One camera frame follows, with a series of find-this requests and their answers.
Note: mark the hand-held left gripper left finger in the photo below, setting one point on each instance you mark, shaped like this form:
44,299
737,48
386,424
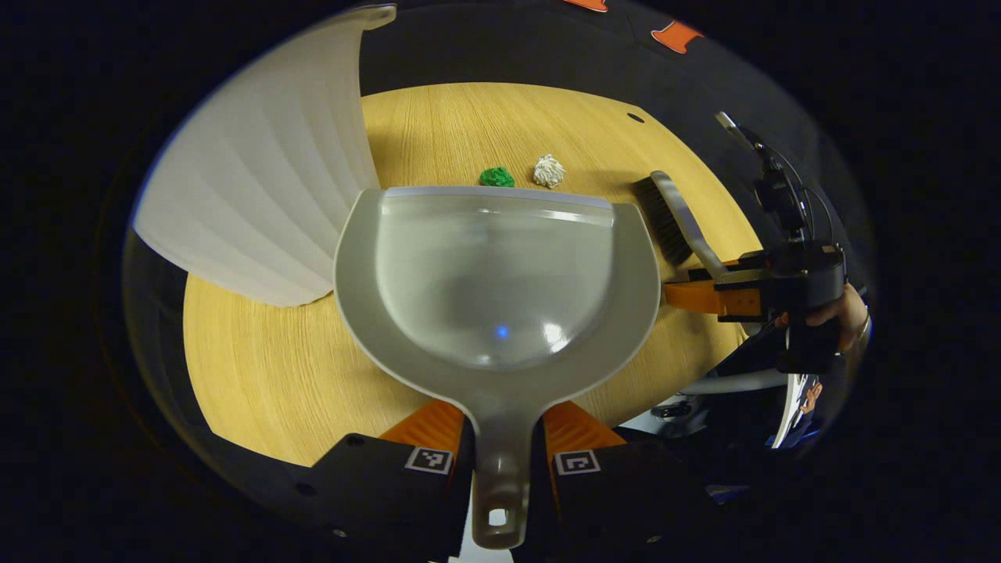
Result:
375,493

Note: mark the white ribbed garbage bin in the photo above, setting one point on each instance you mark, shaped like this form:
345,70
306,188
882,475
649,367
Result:
266,180

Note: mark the white plastic dustpan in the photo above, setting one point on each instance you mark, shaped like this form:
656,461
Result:
500,274

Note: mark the small white broom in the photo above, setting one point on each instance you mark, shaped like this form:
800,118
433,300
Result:
684,219

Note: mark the green paper ball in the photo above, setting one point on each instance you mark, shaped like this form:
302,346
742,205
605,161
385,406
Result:
496,178

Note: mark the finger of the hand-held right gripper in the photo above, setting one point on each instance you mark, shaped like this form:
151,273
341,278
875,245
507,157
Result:
743,264
704,299

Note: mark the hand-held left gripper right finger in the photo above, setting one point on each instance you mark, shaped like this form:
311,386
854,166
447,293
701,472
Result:
626,493

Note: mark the white paper ball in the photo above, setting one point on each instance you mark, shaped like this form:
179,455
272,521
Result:
549,170

